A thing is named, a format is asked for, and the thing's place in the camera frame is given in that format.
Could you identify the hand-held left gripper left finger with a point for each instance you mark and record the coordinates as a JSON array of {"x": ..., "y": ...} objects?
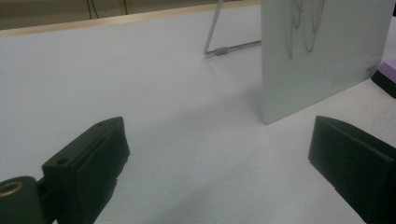
[{"x": 84, "y": 168}]

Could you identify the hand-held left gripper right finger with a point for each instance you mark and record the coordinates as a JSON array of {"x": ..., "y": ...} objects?
[{"x": 358, "y": 165}]

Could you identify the frosted glass whiteboard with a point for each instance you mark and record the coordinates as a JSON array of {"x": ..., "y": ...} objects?
[{"x": 327, "y": 77}]

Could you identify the purple whiteboard eraser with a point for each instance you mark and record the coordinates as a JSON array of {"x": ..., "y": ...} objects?
[{"x": 389, "y": 69}]

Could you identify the wooden table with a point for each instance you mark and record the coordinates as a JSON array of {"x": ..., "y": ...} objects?
[{"x": 124, "y": 18}]

